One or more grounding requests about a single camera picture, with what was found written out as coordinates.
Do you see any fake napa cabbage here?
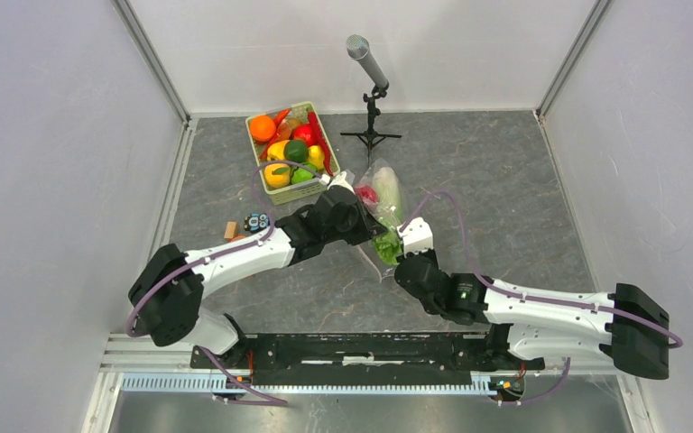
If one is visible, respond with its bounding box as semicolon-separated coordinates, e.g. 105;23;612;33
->
371;167;406;266

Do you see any clear zip top bag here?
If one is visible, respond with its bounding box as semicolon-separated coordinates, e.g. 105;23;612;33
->
355;159;410;282

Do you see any fake green avocado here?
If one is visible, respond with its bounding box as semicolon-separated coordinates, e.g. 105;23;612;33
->
285;140;308;163

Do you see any fake red chili pepper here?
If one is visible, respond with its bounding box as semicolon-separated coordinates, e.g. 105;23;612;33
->
308;111;334;176

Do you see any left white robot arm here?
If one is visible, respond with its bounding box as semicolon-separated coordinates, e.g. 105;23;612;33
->
125;186;387;368

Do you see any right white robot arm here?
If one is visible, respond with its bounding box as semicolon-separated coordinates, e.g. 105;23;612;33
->
394;253;671;380

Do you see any fake yellow pear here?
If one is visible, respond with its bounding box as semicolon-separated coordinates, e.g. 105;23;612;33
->
306;145;325;171

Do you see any fake orange with leaf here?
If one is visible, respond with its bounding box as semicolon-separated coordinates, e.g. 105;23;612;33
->
263;162;293;190

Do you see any fake yellow pepper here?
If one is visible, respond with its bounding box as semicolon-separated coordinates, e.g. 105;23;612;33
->
266;140;289;161

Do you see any fake red apple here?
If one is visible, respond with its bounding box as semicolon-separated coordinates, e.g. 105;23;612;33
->
291;124;318;147

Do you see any fake red chili bag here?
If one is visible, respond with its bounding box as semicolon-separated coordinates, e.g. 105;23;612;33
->
259;119;293;161

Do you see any fake carrot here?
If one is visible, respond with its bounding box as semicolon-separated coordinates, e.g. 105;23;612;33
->
273;107;291;127

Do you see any green plastic basket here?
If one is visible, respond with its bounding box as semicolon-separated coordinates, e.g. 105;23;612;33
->
245;101;341;205

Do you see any blue owl toy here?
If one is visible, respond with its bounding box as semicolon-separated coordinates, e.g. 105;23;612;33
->
243;213;270;234

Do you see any black microphone tripod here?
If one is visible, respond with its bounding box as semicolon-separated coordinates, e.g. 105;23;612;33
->
340;85;402;168

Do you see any small wooden block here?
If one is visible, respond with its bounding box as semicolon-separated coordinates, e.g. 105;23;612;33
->
223;221;239;242

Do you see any grey microphone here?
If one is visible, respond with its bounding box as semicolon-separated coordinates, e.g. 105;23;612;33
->
345;34;389;90

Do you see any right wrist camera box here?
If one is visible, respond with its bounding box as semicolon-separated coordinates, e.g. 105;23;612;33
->
397;217;434;256

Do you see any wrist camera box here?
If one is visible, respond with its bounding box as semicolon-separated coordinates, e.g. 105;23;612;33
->
397;217;434;256
319;170;355;192

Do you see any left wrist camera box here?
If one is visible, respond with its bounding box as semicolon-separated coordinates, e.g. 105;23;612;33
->
319;170;355;192

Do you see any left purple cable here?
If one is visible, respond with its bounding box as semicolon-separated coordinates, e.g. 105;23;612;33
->
125;161;329;408

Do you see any purple cable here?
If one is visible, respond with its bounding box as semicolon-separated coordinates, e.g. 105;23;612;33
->
402;190;684;349
125;161;329;408

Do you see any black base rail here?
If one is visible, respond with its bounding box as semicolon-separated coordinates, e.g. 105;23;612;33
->
218;332;545;391

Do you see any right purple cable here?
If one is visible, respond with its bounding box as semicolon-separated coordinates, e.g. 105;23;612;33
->
402;190;684;349

